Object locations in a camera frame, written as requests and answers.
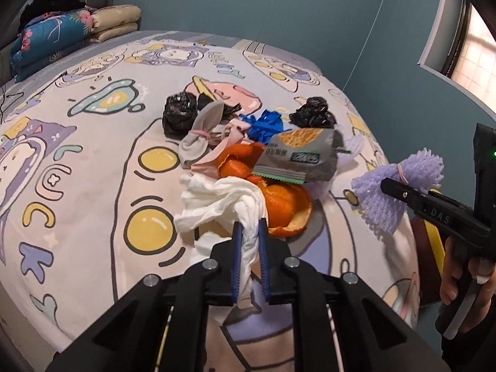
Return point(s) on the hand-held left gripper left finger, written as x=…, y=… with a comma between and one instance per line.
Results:
x=236, y=263

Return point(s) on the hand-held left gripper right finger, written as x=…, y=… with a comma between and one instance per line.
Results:
x=263, y=263

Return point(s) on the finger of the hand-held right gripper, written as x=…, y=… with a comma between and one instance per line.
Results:
x=403, y=192

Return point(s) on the orange peel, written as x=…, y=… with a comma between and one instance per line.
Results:
x=236, y=159
x=285, y=205

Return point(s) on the white tissue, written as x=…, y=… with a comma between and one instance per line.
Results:
x=217, y=201

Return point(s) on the brown bin with yellow rim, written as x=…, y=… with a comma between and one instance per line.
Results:
x=424, y=263

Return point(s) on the grey green snack wrapper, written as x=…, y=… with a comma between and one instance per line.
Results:
x=302, y=155

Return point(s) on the blue rubber glove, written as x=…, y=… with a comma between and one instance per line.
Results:
x=267, y=124

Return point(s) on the person's right hand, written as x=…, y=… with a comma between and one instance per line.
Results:
x=451, y=275

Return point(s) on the crumpled black plastic bag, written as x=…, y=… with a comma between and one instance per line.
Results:
x=312, y=112
x=178, y=112

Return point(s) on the grey sock with pink band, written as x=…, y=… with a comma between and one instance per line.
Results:
x=193, y=147

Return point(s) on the pink cloth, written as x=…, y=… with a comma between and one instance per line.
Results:
x=232, y=135

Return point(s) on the window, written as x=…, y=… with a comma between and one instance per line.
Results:
x=480, y=46

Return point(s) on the cartoon printed bed sheet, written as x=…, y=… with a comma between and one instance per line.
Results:
x=97, y=170

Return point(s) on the beige folded quilt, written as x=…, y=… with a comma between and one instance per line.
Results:
x=116, y=17

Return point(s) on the blue floral folded quilt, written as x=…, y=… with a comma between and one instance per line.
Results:
x=50, y=35

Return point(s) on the black clothing pile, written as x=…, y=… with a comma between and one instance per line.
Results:
x=50, y=0

